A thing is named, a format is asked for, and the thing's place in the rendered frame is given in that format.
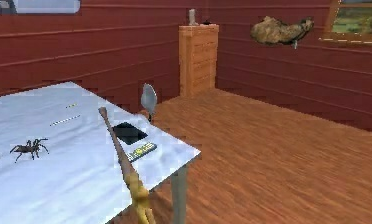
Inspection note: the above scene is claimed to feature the grey round chair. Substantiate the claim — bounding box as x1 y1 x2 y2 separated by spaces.
140 82 158 124

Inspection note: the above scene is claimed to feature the tall wooden cabinet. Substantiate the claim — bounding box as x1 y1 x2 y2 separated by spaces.
178 23 220 98

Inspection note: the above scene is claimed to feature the dark remote control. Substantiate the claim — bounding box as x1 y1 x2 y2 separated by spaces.
126 141 158 163

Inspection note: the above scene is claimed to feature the black flat phone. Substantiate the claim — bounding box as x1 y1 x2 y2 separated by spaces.
112 121 149 146

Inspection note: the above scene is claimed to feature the wooden baseball bat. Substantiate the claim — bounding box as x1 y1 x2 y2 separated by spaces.
97 106 157 224

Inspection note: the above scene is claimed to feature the grey statue figure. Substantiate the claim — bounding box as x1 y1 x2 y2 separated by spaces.
188 8 199 27

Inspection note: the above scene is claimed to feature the white striped pencil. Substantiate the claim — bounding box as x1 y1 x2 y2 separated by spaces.
49 114 82 127

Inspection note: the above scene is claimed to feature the white table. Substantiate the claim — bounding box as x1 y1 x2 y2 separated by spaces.
0 81 202 224

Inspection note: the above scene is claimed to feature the black spider figure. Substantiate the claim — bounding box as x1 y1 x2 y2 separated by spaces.
9 137 50 164

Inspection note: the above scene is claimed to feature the wooden framed window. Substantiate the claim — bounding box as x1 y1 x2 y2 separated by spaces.
318 0 372 46

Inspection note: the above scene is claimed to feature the brown animal wall decoration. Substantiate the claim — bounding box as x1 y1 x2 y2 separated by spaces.
249 15 316 50

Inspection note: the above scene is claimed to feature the white framed wall picture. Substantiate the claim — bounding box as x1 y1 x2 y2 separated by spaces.
0 0 82 16

